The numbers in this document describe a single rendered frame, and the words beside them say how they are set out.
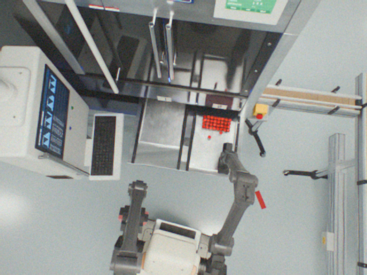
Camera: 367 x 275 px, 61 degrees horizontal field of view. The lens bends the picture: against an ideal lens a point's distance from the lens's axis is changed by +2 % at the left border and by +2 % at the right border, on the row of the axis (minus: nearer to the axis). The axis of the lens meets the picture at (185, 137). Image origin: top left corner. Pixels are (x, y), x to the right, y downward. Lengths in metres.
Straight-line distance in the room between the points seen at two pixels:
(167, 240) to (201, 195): 1.39
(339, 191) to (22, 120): 2.04
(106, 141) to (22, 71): 0.79
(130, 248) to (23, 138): 0.62
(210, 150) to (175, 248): 0.75
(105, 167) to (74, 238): 1.04
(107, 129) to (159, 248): 0.96
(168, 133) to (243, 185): 0.83
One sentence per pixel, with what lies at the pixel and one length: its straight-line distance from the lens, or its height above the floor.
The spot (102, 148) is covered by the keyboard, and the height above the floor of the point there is 0.82.
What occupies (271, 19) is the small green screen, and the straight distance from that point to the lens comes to 1.14.
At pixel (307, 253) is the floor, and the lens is 2.98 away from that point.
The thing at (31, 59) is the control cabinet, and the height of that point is 1.55.
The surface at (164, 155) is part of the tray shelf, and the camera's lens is 1.94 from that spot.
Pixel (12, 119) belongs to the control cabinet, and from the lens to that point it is 1.42.
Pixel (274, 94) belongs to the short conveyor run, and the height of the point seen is 0.93.
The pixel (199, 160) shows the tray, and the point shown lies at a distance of 1.93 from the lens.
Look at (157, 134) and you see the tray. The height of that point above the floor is 0.88.
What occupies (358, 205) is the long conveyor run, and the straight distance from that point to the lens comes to 2.16.
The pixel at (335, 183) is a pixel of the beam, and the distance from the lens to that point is 2.49.
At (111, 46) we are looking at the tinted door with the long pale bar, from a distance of 1.49.
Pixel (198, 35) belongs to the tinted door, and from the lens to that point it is 1.27.
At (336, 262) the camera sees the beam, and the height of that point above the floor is 0.55.
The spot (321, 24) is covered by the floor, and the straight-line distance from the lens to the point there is 3.66.
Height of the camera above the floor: 2.77
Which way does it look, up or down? 75 degrees down
